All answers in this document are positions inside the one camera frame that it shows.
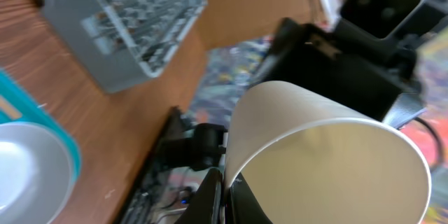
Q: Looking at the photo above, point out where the black aluminium rail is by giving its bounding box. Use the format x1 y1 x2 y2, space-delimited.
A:
115 107 228 224

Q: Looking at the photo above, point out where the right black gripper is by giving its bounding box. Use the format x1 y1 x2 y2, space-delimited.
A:
252 17 422 121

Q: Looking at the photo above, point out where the teal plastic tray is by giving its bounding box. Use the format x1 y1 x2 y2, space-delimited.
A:
1 69 82 181

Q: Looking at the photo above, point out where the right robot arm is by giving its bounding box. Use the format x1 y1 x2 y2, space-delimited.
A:
253 0 447 128

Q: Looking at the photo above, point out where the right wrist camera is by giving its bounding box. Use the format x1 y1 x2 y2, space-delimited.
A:
339 0 438 40

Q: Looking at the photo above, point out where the grey-white bowl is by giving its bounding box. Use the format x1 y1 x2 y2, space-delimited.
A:
1 122 79 224

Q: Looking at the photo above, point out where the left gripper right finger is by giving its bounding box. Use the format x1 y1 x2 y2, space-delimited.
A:
229 174 272 224

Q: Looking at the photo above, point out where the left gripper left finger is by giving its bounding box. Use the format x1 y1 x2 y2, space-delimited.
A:
175 168 223 224

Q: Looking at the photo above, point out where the white paper cup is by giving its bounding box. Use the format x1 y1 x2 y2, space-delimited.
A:
224 81 431 223

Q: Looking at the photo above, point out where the grey dishwasher rack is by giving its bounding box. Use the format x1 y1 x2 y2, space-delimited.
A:
37 0 207 93

